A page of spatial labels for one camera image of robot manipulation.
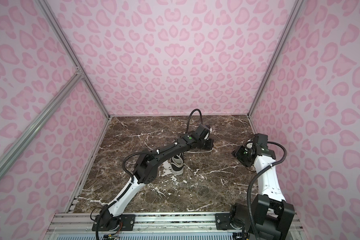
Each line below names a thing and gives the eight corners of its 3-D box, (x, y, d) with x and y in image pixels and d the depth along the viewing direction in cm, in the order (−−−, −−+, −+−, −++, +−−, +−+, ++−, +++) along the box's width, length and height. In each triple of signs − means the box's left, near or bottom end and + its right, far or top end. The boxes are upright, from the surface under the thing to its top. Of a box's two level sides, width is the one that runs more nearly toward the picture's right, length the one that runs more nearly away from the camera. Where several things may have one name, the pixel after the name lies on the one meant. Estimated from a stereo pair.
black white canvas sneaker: (173, 177, 90) (172, 172, 84) (169, 162, 96) (168, 156, 91) (187, 172, 92) (188, 167, 86) (182, 158, 98) (182, 152, 93)
